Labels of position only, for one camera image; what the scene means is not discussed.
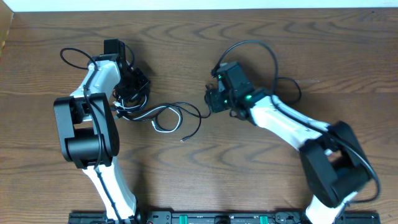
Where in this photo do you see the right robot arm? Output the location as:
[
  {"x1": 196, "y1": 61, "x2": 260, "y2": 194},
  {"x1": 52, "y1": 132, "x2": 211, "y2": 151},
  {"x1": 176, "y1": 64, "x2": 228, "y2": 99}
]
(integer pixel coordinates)
[{"x1": 205, "y1": 62, "x2": 372, "y2": 223}]

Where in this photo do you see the short black usb cable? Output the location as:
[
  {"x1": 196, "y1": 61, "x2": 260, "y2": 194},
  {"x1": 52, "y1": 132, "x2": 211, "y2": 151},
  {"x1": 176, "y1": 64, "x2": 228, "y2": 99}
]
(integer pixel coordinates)
[{"x1": 116, "y1": 93, "x2": 212, "y2": 142}]

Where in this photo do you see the long black usb cable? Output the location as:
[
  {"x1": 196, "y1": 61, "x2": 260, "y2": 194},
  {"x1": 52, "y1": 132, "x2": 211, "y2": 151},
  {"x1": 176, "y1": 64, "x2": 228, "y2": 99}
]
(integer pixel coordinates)
[{"x1": 203, "y1": 39, "x2": 302, "y2": 105}]

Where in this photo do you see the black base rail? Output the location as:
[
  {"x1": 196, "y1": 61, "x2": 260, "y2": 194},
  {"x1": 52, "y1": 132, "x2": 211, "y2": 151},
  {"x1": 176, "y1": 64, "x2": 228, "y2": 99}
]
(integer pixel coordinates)
[{"x1": 68, "y1": 210, "x2": 382, "y2": 224}]

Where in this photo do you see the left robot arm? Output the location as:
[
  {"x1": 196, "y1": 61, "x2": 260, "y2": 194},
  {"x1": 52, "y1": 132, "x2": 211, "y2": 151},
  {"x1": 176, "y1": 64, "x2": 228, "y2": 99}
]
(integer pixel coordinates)
[{"x1": 53, "y1": 39, "x2": 149, "y2": 223}]

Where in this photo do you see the white usb cable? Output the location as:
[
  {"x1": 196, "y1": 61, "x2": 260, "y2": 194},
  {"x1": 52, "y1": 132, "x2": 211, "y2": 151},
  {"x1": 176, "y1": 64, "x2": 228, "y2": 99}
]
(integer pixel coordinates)
[{"x1": 113, "y1": 95, "x2": 183, "y2": 134}]

